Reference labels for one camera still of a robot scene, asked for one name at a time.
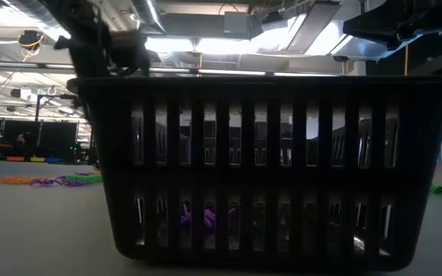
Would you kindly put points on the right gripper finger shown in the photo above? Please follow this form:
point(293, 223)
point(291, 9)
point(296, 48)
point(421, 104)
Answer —
point(378, 30)

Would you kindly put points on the green plastic spider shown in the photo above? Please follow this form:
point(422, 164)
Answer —
point(86, 178)
point(437, 189)

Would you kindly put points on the orange plastic spider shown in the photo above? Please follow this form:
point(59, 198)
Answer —
point(8, 180)
point(33, 179)

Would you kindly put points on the blue block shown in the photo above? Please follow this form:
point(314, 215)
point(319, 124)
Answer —
point(54, 160)

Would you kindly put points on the yellow block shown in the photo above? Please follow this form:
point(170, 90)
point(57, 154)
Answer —
point(37, 159)

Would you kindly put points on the ceiling light strip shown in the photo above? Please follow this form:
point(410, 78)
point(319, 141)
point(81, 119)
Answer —
point(228, 71)

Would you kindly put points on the orange block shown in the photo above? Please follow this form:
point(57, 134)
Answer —
point(15, 158)

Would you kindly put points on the grey ceiling box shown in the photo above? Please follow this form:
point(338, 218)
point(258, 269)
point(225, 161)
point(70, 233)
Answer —
point(236, 23)

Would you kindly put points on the black slotted plastic basket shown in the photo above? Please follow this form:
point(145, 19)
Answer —
point(260, 142)
point(244, 176)

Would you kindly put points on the grey table mat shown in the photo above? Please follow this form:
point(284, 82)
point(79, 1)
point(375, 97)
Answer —
point(21, 230)

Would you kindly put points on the silver round ventilation duct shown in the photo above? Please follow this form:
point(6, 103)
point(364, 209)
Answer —
point(146, 13)

